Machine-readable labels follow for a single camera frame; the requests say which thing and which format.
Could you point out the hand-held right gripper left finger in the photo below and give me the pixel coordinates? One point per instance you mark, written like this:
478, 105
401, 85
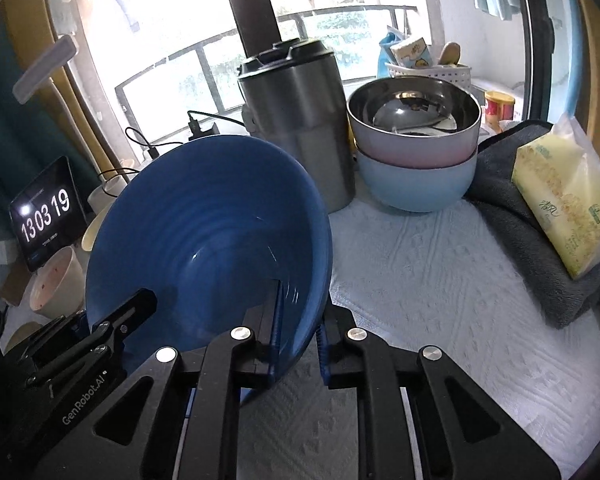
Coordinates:
275, 330

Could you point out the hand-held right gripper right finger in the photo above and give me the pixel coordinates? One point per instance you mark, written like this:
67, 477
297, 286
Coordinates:
321, 355

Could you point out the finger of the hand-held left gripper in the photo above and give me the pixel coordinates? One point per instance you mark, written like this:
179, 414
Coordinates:
130, 312

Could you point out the pink dotted bowl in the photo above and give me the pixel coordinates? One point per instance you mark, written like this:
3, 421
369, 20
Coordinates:
55, 285

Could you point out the cream plate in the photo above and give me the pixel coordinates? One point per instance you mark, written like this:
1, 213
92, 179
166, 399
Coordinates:
20, 335

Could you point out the cream bowl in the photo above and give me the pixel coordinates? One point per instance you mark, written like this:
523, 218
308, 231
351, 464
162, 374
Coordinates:
90, 232

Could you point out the blue ribbed bowl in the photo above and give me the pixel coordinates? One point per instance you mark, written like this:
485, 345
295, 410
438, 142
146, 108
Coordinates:
205, 240

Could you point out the cardboard box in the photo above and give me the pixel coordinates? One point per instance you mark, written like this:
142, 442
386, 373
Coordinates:
10, 285

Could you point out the tablet with clock display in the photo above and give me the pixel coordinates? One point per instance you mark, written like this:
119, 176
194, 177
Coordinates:
45, 217

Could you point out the white textured tablecloth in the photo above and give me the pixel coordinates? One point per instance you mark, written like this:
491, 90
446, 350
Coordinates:
430, 285

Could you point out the small white box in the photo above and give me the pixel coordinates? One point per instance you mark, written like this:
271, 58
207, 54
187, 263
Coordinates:
3, 254

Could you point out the light blue steel-lined bowl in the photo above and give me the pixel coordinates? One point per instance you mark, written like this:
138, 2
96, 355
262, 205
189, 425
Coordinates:
415, 185

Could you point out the black charger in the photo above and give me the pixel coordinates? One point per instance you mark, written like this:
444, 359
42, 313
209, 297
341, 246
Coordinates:
202, 132

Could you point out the yellow curtain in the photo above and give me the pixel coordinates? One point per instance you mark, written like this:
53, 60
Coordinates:
72, 125

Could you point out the steel kettle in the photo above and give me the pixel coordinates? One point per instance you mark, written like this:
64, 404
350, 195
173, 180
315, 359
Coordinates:
295, 125

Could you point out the pink steel-lined bowl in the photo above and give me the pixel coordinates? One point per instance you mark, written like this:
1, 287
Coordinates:
380, 147

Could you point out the teal curtain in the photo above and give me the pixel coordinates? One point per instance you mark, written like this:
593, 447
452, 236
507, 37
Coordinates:
0, 135

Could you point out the dark grey towel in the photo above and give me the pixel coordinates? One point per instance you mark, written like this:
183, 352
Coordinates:
505, 220

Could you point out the balcony railing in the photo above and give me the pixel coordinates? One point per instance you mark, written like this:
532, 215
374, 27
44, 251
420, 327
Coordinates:
180, 60

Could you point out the yellow tissue pack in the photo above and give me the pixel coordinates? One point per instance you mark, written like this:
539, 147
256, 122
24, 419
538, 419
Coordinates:
565, 195

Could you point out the white plastic basket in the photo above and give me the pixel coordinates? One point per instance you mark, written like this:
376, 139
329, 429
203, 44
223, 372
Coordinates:
430, 72

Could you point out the red and yellow can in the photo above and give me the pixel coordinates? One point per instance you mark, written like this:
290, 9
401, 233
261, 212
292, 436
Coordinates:
497, 110

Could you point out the blue bag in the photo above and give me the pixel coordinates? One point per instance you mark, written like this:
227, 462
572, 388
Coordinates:
387, 50

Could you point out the dark window frame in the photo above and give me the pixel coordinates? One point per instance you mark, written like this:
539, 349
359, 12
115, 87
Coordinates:
245, 5

